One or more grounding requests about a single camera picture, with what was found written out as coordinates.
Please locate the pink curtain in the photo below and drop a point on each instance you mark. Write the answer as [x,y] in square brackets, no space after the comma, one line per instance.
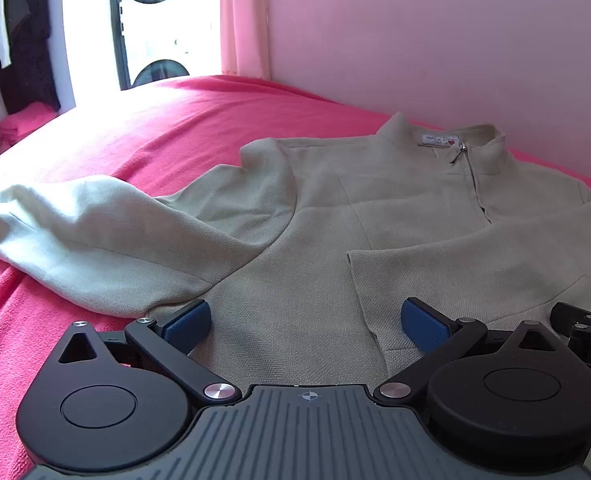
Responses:
[245,15]

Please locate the beige zip-collar jacket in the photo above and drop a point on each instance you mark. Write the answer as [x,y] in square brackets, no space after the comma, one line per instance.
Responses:
[285,240]

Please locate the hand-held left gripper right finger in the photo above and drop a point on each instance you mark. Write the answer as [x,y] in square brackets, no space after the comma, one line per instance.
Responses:
[425,325]

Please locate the folded pink cloth stack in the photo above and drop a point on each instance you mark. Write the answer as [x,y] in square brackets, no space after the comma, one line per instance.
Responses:
[25,122]

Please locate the pink bed sheet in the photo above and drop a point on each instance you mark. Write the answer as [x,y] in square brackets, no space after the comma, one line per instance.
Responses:
[175,125]

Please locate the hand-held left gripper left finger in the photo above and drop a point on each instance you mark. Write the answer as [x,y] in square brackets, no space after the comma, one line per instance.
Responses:
[188,322]

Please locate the dark window frame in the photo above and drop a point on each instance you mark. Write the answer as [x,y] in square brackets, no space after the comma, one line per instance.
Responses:
[120,25]

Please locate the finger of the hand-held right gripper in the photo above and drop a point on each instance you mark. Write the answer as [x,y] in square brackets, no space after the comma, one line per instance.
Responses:
[573,314]

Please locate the dark hanging clothes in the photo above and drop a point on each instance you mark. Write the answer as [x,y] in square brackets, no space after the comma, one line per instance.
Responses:
[30,35]

